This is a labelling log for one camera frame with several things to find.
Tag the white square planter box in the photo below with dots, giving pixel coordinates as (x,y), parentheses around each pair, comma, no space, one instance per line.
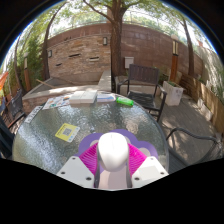
(174,95)

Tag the wall lamp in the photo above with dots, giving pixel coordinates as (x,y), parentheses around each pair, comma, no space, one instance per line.
(49,53)
(105,41)

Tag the yellow square card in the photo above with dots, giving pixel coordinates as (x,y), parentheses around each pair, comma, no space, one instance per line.
(67,132)

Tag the thin white-blue book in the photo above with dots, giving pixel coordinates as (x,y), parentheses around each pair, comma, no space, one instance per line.
(106,98)

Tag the white wall box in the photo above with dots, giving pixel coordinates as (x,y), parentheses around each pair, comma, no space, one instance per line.
(129,62)

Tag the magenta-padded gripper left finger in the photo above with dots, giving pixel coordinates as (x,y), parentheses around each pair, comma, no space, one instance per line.
(87,160)

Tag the slim straight tree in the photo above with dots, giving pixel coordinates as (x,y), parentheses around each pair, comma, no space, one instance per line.
(190,53)

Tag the thin leaning tree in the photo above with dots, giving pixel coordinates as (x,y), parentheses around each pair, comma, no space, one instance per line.
(45,56)

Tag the wooden garden lamp post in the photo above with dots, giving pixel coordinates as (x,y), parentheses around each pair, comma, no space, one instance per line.
(174,63)

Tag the colourful printed magazine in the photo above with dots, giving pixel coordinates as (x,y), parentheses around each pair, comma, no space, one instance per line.
(56,102)

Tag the slim wooden lamp post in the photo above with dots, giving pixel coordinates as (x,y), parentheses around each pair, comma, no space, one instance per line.
(27,75)

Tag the black mesh round-back armchair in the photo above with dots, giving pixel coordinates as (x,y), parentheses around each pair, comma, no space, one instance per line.
(200,133)

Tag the black mesh chair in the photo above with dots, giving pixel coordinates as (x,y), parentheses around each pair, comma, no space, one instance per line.
(16,106)

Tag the thick forked tree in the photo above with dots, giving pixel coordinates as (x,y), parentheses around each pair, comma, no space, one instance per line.
(116,43)

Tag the pale printed leaflet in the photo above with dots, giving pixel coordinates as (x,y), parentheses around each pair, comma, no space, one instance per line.
(33,114)

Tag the dark slatted armchair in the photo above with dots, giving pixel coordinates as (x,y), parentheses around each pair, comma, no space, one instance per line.
(143,75)

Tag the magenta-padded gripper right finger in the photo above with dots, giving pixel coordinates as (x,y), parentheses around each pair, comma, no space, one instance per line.
(137,160)

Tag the stone raised planter bed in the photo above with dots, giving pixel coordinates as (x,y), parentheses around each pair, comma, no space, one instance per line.
(60,88)

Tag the white computer mouse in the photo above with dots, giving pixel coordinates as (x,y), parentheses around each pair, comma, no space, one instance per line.
(113,151)

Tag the white closed book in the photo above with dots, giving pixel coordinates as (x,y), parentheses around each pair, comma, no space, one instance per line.
(83,97)

